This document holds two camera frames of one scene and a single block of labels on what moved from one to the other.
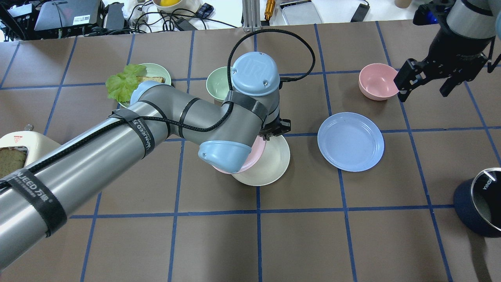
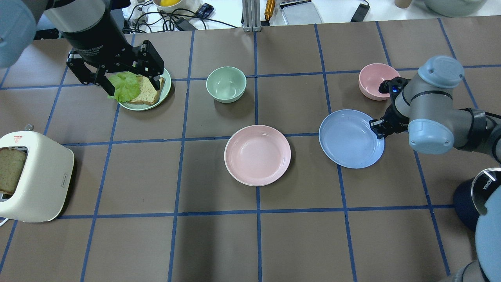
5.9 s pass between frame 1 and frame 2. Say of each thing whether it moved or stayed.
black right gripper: moved
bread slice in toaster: stayed
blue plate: stayed
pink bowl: stayed
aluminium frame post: stayed
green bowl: stayed
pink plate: moved
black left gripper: moved
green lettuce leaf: stayed
